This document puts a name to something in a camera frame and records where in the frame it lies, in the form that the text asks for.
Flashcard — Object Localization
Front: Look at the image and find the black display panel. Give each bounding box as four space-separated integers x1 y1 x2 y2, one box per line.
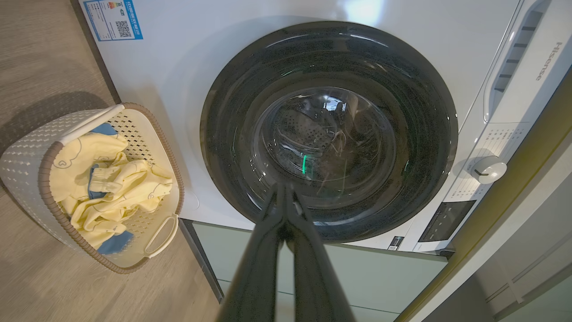
419 200 476 242

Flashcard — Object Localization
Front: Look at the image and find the white round control knob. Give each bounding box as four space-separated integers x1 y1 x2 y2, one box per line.
471 156 508 184

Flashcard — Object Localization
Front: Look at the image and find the yellow garment with blue cuff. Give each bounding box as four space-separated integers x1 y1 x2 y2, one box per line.
71 152 175 255

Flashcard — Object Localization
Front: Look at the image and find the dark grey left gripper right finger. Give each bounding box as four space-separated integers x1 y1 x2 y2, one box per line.
285 183 356 322

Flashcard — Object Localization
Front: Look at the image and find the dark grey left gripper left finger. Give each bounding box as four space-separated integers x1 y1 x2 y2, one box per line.
217 182 286 322

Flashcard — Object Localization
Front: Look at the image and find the white detergent drawer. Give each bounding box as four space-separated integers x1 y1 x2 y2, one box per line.
484 0 555 123

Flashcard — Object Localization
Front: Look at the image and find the white Hisense washing machine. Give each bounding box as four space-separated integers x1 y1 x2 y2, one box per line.
78 0 572 256

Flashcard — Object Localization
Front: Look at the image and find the blue white energy label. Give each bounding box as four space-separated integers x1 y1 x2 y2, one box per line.
83 0 143 42

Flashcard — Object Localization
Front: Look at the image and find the washing machine glass door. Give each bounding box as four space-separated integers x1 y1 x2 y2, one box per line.
200 21 459 243

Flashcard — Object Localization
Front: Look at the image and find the cream perforated laundry basket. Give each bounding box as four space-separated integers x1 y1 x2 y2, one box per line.
0 102 185 274

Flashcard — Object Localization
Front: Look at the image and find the yellow garment with blue collar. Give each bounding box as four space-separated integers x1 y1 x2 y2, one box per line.
49 123 131 215

